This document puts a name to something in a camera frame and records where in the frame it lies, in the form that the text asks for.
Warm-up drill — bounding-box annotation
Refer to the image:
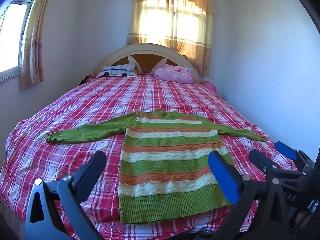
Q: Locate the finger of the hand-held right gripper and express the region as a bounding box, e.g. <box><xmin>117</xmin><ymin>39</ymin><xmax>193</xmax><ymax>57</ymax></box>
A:
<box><xmin>275</xmin><ymin>141</ymin><xmax>314</xmax><ymax>174</ymax></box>
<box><xmin>249</xmin><ymin>149</ymin><xmax>283</xmax><ymax>179</ymax></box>

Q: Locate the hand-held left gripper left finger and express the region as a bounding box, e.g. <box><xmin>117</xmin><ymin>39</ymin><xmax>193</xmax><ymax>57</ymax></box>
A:
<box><xmin>24</xmin><ymin>151</ymin><xmax>107</xmax><ymax>240</ymax></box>

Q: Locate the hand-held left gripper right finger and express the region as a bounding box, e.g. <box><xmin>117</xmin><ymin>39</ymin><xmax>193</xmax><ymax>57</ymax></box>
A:
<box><xmin>208</xmin><ymin>151</ymin><xmax>297</xmax><ymax>240</ymax></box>

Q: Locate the green orange striped knit sweater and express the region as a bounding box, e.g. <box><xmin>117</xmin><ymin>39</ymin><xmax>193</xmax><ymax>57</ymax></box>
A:
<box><xmin>46</xmin><ymin>109</ymin><xmax>267</xmax><ymax>224</ymax></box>

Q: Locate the dark clothes pile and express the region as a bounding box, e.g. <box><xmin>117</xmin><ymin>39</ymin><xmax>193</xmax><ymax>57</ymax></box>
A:
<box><xmin>79</xmin><ymin>74</ymin><xmax>95</xmax><ymax>86</ymax></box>

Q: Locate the red plaid bed sheet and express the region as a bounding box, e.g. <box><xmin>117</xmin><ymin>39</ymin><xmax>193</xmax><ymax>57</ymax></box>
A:
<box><xmin>0</xmin><ymin>73</ymin><xmax>300</xmax><ymax>240</ymax></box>

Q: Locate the white grey patterned pillow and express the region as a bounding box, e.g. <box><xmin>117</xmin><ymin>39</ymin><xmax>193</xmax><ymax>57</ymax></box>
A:
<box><xmin>97</xmin><ymin>63</ymin><xmax>138</xmax><ymax>78</ymax></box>

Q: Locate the pink floral pillow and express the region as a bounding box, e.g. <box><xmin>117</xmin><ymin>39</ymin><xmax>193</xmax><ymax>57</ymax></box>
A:
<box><xmin>153</xmin><ymin>64</ymin><xmax>194</xmax><ymax>84</ymax></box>

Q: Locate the cream arched wooden headboard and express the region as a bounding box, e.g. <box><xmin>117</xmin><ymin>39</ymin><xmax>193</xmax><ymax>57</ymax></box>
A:
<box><xmin>93</xmin><ymin>43</ymin><xmax>203</xmax><ymax>84</ymax></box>

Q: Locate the narrow yellow orange curtain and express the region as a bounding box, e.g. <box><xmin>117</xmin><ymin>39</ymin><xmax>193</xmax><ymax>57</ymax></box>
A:
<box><xmin>19</xmin><ymin>0</ymin><xmax>56</xmax><ymax>90</ymax></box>

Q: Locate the wide yellow orange curtain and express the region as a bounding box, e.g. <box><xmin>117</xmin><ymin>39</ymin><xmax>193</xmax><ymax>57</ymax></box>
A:
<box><xmin>126</xmin><ymin>0</ymin><xmax>215</xmax><ymax>77</ymax></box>

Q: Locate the aluminium frame window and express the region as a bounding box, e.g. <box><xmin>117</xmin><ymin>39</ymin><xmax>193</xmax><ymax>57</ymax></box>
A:
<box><xmin>0</xmin><ymin>0</ymin><xmax>34</xmax><ymax>82</ymax></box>

